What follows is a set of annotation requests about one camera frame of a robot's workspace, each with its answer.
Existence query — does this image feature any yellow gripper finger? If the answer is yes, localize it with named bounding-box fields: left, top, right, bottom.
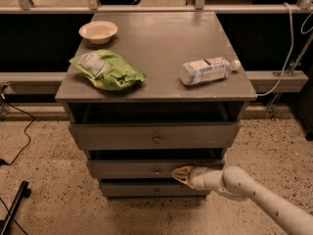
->
left=171, top=165, right=194, bottom=188

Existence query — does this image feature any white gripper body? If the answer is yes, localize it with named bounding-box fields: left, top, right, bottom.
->
left=189, top=166, right=225, bottom=192

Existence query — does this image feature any grey drawer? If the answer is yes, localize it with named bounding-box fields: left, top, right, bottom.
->
left=69, top=121, right=241, bottom=150
left=86, top=160, right=225, bottom=179

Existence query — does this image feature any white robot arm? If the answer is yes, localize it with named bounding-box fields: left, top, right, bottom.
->
left=172, top=165, right=313, bottom=235

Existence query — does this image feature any grey top drawer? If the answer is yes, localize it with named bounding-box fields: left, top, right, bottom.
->
left=69, top=121, right=241, bottom=150

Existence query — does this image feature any grey wooden drawer cabinet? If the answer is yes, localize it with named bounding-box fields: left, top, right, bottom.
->
left=56, top=12, right=256, bottom=198

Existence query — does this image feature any clear plastic water bottle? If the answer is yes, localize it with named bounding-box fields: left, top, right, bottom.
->
left=180, top=57, right=241, bottom=86

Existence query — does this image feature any green chip bag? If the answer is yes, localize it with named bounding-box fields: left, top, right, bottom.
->
left=69, top=49, right=146, bottom=91

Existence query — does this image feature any black stand leg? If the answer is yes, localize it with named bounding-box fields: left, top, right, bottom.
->
left=0, top=181, right=31, bottom=235

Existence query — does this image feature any white bowl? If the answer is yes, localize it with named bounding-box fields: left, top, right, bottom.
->
left=78, top=21, right=117, bottom=45

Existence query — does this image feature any metal bracket strut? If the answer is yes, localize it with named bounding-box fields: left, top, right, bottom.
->
left=266, top=32, right=313, bottom=120

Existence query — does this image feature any black floor cable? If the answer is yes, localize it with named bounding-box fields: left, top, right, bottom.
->
left=0, top=93, right=36, bottom=166

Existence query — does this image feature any white hanging cable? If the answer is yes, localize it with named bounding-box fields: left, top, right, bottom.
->
left=256, top=2, right=294, bottom=98

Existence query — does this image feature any metal railing frame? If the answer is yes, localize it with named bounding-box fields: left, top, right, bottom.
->
left=0, top=0, right=313, bottom=16

